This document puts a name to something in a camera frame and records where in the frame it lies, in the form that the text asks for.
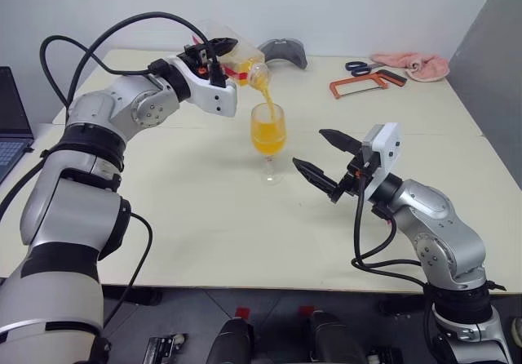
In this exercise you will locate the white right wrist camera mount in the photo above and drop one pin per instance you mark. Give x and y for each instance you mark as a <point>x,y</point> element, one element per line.
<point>389,143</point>

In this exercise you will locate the clear wine glass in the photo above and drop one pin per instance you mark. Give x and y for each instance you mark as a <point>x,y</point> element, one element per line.
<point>267,135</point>

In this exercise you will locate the black rounded housing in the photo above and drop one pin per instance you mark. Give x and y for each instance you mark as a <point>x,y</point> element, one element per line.
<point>232,339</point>
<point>334,339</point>

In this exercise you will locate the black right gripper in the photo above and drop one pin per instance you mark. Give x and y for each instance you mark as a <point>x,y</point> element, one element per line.
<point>352,180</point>

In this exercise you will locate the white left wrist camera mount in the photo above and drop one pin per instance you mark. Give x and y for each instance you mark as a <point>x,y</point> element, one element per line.
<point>212,94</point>

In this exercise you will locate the black silver floor bracket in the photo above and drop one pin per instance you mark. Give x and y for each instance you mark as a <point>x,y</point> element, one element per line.
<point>167,349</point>

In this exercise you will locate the grey curved shell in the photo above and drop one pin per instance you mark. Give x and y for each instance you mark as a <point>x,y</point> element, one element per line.
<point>285,51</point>

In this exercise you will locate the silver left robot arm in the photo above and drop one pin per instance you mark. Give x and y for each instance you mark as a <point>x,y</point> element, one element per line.
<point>81,217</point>

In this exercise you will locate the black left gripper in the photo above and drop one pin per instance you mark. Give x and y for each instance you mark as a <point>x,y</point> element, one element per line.
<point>193,50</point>

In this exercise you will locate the pink cloth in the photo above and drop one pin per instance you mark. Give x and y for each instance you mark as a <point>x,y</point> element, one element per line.
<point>416,66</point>

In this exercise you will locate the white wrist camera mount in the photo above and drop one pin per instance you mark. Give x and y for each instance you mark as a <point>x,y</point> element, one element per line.
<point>212,94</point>
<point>389,143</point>

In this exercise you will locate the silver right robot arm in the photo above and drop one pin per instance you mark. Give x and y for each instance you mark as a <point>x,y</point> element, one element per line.
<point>440,225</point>

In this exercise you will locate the dark laptop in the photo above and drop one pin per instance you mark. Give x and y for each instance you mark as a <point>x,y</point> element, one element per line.
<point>12,107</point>

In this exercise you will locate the clear plastic juice bottle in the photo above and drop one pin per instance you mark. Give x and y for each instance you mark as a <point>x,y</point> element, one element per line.
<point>244,64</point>

